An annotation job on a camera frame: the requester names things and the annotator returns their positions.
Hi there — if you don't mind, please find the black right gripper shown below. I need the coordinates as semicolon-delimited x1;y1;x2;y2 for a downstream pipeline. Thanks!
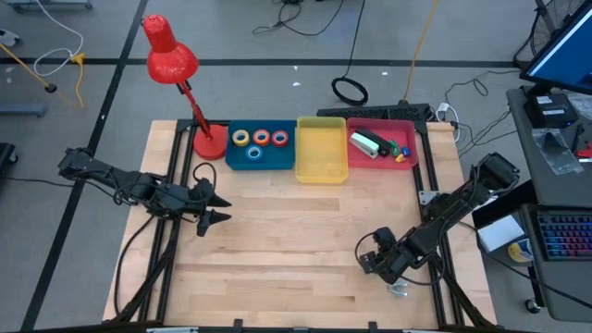
360;226;420;285

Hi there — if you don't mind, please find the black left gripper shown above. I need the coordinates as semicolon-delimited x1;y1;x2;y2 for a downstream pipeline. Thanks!
156;179;232;238

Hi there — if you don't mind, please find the mint white stapler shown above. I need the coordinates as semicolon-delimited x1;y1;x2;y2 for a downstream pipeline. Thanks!
349;131;380;160

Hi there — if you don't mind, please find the black stapler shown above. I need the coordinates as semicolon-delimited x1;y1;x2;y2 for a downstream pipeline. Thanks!
358;128;392;158

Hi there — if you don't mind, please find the yellow and blue tape roll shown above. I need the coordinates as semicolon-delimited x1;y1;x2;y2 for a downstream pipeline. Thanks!
507;239;534;264

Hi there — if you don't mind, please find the blue plastic tray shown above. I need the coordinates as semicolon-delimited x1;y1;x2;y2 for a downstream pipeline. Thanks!
225;119;298;172

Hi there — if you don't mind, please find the white cardboard box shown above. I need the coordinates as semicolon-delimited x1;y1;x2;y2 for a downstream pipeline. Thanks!
477;215;526;253

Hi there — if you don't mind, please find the yellow plastic tray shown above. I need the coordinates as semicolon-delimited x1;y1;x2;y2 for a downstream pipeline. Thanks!
294;116;350;185

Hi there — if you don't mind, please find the pink plastic tray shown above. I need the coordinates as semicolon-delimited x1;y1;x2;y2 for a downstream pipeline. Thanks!
346;117;420;171

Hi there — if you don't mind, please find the red desk lamp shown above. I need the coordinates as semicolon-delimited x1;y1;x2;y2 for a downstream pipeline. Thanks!
142;13;230;162

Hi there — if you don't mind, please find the white power adapter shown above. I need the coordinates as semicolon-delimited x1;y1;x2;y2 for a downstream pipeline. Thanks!
437;102;460;122

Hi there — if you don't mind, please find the grey desk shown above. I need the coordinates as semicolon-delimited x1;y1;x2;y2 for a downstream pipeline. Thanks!
507;85;592;209

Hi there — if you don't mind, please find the grey cart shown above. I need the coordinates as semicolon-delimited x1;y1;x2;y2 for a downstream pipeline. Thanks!
517;203;592;324

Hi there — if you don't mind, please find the backlit rainbow keyboard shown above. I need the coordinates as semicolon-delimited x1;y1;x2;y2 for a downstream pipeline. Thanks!
538;213;592;263

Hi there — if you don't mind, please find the clear plastic bag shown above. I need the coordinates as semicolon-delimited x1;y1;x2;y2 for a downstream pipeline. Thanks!
531;128;585;176

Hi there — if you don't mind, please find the black caster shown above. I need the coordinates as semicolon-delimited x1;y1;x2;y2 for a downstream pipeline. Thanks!
0;142;19;166

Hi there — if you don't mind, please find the grey floor base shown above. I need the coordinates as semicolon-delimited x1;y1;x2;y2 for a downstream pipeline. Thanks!
0;104;46;117

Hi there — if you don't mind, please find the black mini computer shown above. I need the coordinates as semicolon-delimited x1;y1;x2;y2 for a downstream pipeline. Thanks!
524;93;580;130

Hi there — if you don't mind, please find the yellow pole with black foot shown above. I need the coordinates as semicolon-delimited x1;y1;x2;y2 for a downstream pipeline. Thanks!
0;42;59;93

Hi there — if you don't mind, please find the grey stand base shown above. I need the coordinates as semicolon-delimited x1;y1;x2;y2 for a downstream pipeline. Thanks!
7;0;93;11

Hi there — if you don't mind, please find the black computer monitor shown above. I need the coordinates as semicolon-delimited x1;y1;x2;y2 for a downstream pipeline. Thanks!
520;0;592;96

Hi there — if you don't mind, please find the white floor item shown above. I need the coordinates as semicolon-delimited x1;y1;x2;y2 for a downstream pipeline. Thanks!
0;28;21;47

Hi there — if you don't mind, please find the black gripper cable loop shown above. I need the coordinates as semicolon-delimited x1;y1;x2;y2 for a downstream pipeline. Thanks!
191;161;219;187

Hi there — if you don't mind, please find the black aluminium table frame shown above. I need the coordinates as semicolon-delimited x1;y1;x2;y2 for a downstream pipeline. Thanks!
110;104;499;333

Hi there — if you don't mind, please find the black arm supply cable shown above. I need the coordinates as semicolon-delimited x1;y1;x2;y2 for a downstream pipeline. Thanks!
114;215;156;318

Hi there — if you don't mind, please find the black coiled cable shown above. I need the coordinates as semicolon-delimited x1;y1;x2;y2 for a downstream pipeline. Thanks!
330;0;370;107

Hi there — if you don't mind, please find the thin black floor cable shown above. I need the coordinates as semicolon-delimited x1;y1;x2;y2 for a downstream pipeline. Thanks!
445;68;522;158

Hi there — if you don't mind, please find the orange yellow extension cable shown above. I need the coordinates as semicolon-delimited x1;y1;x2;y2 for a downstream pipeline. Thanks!
68;53;87;110

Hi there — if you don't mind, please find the white floor cable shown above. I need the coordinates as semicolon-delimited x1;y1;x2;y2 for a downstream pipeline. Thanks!
34;0;85;78

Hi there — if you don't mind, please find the yellow hanging cable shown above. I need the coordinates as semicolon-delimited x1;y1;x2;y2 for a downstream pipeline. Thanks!
403;0;439;105

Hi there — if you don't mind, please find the black wire fan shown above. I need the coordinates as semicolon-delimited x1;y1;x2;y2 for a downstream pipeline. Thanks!
513;0;588;70

